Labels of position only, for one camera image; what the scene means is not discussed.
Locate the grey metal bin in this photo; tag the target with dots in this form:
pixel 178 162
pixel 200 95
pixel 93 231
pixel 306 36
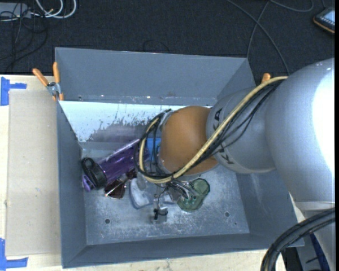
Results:
pixel 130 230

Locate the green glass cup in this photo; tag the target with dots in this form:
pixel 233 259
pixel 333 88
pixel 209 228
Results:
pixel 199 189

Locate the purple bottle with black cap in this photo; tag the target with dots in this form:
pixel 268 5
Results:
pixel 115 162

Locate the red-brown sunglasses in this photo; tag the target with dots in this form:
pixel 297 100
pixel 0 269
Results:
pixel 117 190

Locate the clear glass cup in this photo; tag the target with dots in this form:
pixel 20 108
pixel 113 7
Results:
pixel 138 196

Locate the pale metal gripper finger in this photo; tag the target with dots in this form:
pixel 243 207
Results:
pixel 161 210
pixel 160 219

